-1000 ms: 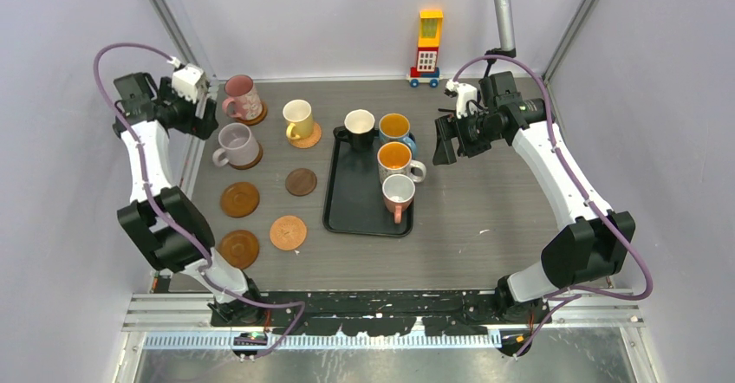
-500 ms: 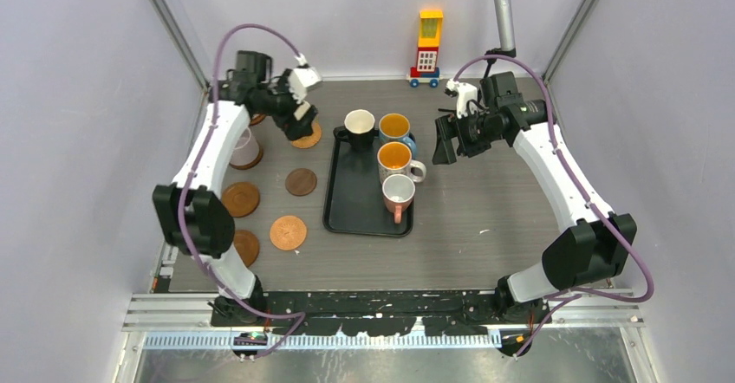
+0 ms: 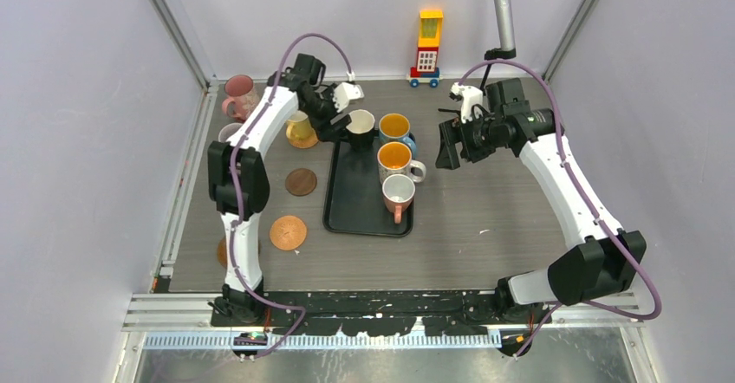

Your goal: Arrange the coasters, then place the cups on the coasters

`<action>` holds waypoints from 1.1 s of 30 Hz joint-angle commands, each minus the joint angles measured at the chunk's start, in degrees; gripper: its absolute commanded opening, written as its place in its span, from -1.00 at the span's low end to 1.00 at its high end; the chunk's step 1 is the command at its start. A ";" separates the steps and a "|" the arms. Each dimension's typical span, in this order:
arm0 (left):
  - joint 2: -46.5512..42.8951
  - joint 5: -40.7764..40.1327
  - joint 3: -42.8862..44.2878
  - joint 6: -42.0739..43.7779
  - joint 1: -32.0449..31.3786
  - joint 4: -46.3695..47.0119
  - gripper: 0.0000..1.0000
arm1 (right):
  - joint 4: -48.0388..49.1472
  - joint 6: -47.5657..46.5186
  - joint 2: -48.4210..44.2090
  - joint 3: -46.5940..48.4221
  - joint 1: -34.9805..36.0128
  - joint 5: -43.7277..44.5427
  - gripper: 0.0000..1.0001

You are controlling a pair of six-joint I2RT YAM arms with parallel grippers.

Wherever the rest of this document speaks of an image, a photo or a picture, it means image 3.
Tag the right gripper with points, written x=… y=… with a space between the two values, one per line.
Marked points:
x=450 y=131

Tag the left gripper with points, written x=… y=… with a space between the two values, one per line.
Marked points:
x=325 y=129

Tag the black white-inside mug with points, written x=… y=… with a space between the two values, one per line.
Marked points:
x=359 y=133

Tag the yellow mug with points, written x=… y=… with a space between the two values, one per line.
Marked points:
x=298 y=127

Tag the woven rattan coaster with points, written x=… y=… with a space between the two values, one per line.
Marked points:
x=304 y=143
x=288 y=233

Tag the salmon pink mug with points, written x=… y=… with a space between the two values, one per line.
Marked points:
x=398 y=192

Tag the dark walnut round coaster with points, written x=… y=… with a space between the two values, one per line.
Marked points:
x=300 y=182

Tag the black plastic tray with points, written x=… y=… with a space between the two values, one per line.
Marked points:
x=353 y=200

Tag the dusty pink mug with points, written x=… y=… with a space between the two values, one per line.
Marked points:
x=241 y=97

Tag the lilac ribbed mug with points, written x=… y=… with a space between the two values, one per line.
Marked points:
x=227 y=131

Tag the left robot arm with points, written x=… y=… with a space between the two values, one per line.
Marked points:
x=238 y=182

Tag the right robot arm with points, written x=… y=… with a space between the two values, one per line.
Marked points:
x=593 y=265

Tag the white floral orange-inside mug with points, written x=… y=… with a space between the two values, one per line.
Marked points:
x=397 y=158

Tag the blue orange-inside mug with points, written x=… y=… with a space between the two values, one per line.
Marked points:
x=396 y=128

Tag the colourful toy block tower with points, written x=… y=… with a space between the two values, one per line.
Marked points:
x=425 y=69

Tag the black tripod stand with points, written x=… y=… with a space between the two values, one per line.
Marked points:
x=491 y=57

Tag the brown wooden saucer near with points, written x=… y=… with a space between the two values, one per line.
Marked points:
x=222 y=252

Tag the grey metal pole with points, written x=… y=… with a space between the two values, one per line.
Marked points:
x=505 y=24

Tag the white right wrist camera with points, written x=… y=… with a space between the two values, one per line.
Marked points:
x=471 y=99

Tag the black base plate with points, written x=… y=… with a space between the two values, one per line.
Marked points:
x=373 y=311

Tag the aluminium rail frame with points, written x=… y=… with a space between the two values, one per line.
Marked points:
x=188 y=321

